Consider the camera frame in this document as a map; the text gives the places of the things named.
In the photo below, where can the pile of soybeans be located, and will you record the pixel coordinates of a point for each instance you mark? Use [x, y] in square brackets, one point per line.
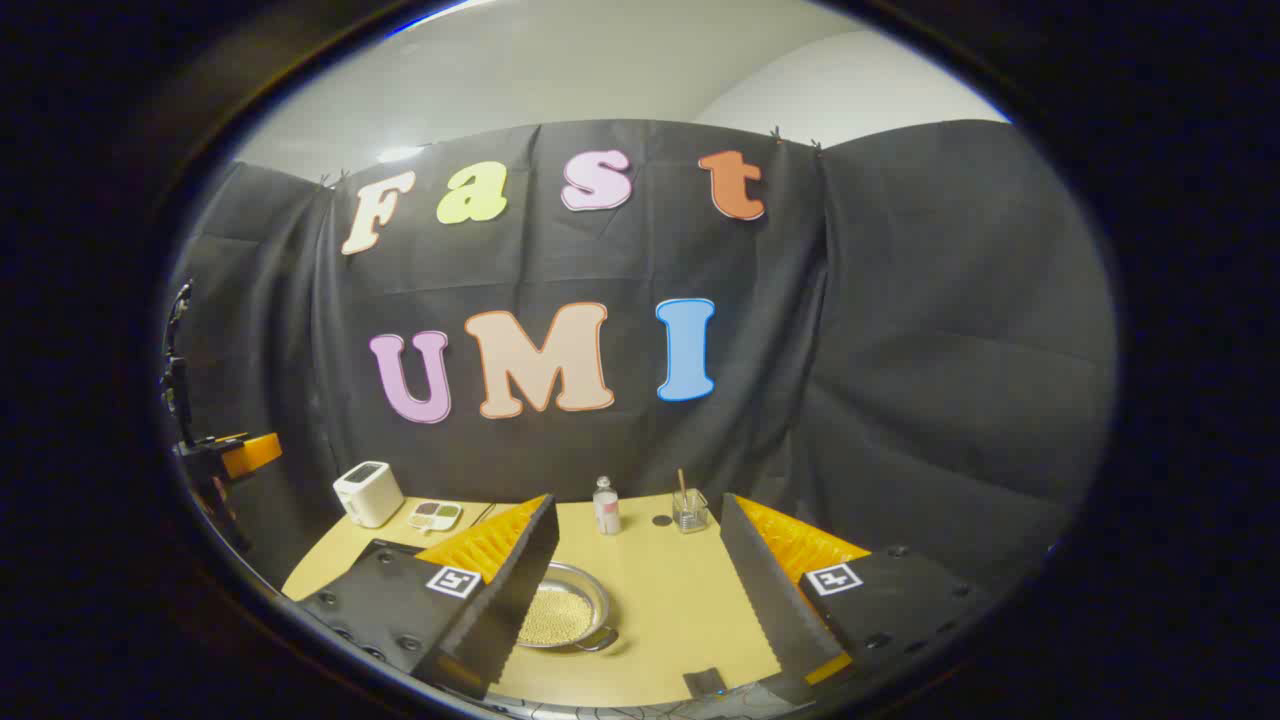
[555, 618]

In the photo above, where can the white divided dish with beans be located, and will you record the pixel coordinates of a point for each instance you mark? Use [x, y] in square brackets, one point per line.
[435, 515]

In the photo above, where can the wooden stick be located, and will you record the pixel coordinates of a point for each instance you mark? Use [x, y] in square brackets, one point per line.
[683, 485]

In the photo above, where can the black rectangular block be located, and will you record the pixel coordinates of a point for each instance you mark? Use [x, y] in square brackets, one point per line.
[705, 683]

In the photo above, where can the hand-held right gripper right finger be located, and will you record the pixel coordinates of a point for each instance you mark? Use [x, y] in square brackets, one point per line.
[775, 600]

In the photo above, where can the white toaster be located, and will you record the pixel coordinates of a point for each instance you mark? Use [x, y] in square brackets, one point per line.
[368, 495]

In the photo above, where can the clear bottle with pink label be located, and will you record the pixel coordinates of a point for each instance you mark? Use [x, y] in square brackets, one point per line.
[606, 512]

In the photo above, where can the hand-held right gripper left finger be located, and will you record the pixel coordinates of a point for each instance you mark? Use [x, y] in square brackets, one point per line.
[500, 610]

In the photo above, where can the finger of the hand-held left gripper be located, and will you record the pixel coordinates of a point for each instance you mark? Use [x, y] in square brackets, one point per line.
[250, 455]

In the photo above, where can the clear glass cup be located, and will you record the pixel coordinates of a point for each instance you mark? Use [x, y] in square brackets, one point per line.
[690, 518]

